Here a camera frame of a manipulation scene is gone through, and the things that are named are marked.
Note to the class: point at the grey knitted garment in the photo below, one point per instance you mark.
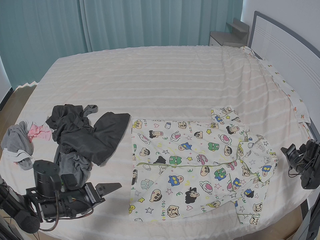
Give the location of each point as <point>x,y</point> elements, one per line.
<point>17,139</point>

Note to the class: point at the white printed pyjama top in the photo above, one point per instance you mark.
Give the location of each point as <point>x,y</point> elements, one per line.
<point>190,159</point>

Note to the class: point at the blue-green curtain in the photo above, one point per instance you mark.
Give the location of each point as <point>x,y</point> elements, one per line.
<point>162,14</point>
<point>42,29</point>

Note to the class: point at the pink garment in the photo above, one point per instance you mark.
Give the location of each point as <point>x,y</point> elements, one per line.
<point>40,132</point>

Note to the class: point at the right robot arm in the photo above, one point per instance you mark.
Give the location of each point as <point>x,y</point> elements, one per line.
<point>311,174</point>

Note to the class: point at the bed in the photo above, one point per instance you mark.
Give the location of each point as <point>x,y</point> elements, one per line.
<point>162,84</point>

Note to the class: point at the black garment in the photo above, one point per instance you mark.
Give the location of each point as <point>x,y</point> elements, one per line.
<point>105,134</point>

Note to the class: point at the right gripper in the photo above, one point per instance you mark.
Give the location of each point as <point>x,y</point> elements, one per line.
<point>297,155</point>

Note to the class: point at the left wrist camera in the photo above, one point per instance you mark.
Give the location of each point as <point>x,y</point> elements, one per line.
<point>69,181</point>

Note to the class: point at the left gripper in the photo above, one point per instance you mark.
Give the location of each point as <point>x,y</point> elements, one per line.
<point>87,195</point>

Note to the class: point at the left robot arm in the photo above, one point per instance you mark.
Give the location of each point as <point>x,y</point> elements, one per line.
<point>46,176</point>

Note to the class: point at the grey bedside table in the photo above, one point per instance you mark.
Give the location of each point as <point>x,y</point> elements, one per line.
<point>225,37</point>

